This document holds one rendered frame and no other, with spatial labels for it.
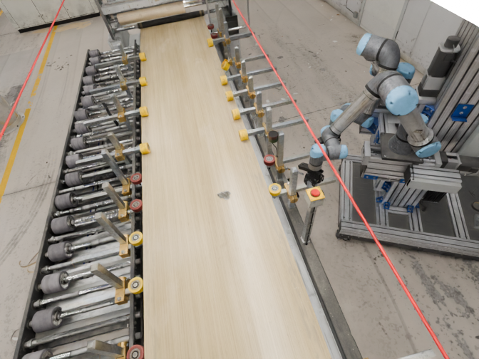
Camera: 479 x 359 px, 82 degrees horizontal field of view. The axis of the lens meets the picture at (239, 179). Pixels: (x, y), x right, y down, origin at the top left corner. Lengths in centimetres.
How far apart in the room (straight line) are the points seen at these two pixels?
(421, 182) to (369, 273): 97
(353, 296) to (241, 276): 120
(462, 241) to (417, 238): 32
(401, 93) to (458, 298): 184
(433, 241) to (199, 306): 187
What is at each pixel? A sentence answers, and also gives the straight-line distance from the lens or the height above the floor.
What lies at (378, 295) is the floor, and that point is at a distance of 254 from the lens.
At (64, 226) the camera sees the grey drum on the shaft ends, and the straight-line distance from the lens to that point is 215.
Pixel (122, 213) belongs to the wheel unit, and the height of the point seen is 87.
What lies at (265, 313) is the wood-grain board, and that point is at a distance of 145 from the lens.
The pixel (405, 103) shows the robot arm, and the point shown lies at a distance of 138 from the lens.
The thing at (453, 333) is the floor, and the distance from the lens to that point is 268.
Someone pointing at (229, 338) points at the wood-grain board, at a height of 90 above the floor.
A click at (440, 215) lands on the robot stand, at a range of 281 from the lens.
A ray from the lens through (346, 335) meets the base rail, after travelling 168.
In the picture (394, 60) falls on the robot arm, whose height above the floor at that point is 148.
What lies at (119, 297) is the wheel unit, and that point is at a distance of 169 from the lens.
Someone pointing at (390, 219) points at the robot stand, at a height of 21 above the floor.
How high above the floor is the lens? 232
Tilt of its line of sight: 52 degrees down
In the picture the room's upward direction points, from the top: 9 degrees counter-clockwise
